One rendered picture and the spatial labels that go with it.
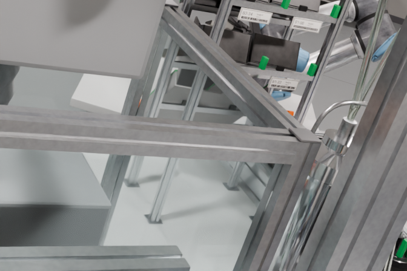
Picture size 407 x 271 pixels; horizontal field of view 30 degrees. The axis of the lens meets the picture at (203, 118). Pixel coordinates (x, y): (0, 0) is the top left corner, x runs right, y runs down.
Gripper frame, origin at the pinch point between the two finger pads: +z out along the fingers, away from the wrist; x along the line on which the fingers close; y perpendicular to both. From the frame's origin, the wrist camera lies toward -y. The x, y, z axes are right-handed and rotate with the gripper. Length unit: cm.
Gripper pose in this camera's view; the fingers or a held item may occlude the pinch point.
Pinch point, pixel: (208, 14)
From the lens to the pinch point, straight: 247.1
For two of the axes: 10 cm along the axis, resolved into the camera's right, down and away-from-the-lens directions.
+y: -3.7, 9.1, -1.7
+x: -1.3, 1.3, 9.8
